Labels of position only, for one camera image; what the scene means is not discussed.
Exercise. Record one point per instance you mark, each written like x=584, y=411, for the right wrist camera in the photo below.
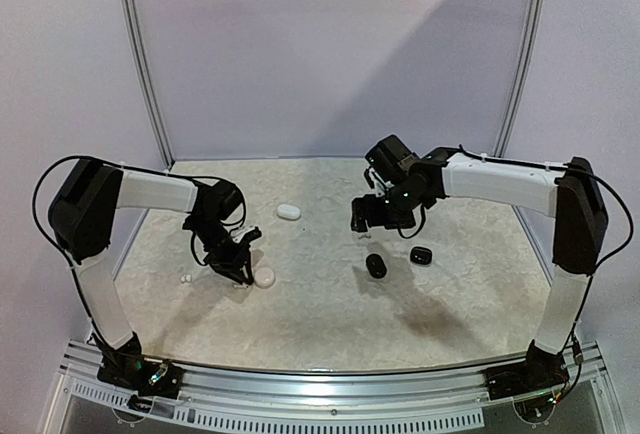
x=376, y=182

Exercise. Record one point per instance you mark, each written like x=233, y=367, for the left aluminium corner post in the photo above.
x=143, y=71

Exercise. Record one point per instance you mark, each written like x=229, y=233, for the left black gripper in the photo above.
x=233, y=265

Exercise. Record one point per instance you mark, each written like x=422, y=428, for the aluminium corner post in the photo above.
x=525, y=54
x=143, y=71

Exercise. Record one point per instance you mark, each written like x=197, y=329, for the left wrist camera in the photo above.
x=245, y=235

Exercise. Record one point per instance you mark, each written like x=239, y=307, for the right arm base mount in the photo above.
x=539, y=371

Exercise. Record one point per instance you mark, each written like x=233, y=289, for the pinkish white round case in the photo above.
x=264, y=277

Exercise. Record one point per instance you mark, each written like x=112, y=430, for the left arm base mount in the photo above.
x=126, y=367

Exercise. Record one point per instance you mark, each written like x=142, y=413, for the black charging case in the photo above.
x=421, y=256
x=376, y=266

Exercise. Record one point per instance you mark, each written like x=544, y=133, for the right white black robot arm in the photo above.
x=404, y=185

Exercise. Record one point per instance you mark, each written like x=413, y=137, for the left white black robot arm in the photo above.
x=82, y=214

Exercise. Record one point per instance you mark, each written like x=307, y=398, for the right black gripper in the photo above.
x=363, y=210

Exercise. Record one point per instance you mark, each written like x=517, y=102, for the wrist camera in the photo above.
x=245, y=235
x=376, y=182

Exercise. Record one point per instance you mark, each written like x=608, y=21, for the right aluminium corner post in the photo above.
x=525, y=54

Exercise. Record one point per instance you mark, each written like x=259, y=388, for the aluminium front rail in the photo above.
x=225, y=400

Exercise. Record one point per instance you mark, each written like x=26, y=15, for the white oval charging case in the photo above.
x=288, y=212

